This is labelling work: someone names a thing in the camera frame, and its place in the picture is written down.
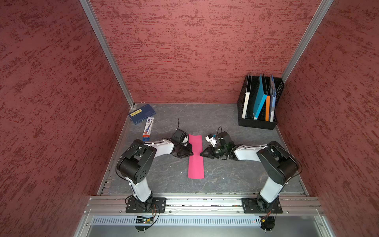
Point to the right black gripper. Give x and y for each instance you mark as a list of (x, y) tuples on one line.
[(210, 153)]

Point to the right aluminium corner post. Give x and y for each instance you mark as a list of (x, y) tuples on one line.
[(307, 36)]

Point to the pink rectangular paper sheet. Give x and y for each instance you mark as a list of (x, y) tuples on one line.
[(196, 164)]

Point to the black mesh file organizer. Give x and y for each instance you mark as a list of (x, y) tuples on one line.
[(249, 121)]

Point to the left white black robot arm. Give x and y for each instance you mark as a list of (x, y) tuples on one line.
[(135, 163)]

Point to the left controller board with wires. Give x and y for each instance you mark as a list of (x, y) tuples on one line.
[(142, 223)]

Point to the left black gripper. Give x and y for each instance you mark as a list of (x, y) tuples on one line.
[(189, 153)]

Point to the teal folder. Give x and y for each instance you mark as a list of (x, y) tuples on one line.
[(261, 96)]

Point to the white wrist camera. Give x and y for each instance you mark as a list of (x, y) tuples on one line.
[(222, 138), (180, 137)]

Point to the aluminium corner post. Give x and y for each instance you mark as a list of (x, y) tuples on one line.
[(90, 13), (307, 36)]

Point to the right controller board with wires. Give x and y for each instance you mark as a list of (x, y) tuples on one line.
[(268, 222)]

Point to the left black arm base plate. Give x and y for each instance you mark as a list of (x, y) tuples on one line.
[(152, 205)]

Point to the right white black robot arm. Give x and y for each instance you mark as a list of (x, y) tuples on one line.
[(279, 164)]

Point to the controller board with wires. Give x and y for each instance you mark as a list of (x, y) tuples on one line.
[(142, 223), (268, 222)]

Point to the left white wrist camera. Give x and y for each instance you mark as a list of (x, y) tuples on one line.
[(180, 137)]

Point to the white book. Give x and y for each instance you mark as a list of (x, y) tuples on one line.
[(246, 97)]

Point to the blue magazine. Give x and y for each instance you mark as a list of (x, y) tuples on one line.
[(272, 98)]

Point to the aluminium rail frame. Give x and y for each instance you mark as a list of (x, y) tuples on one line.
[(201, 210)]

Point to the left aluminium corner post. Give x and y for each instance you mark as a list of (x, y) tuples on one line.
[(90, 13)]

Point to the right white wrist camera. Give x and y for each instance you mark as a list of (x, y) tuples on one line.
[(222, 138)]

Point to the orange book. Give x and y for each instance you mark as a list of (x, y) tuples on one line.
[(267, 108)]

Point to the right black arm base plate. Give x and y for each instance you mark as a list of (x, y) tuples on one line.
[(260, 206)]

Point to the dark blue box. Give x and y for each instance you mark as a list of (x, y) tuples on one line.
[(142, 114)]

